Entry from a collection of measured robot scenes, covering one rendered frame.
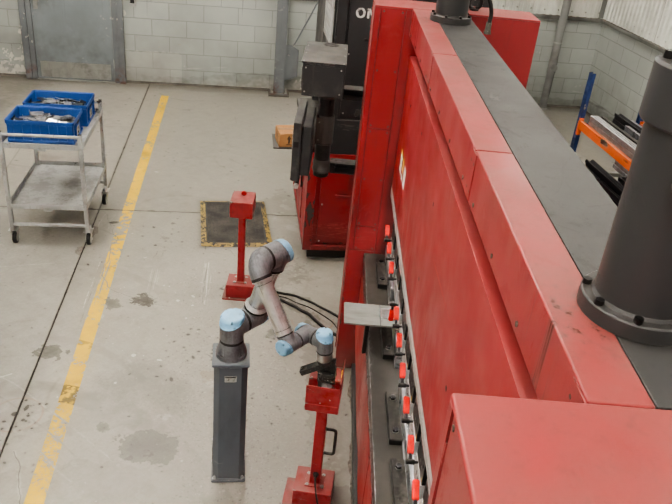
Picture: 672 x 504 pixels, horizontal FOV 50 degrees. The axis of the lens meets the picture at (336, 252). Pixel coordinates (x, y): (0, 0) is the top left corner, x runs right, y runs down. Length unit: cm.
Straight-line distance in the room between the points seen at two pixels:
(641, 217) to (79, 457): 351
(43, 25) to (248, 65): 267
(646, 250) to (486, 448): 43
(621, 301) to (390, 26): 282
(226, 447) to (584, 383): 291
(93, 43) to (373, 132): 680
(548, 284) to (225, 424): 263
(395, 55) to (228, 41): 644
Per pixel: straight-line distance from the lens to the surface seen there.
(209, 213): 661
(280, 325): 317
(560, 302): 129
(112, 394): 459
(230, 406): 367
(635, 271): 122
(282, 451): 418
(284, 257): 322
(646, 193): 118
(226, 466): 395
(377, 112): 397
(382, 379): 333
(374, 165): 408
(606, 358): 118
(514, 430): 99
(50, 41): 1047
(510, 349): 156
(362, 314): 351
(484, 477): 92
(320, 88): 409
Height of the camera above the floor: 293
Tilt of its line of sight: 29 degrees down
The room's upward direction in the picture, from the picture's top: 6 degrees clockwise
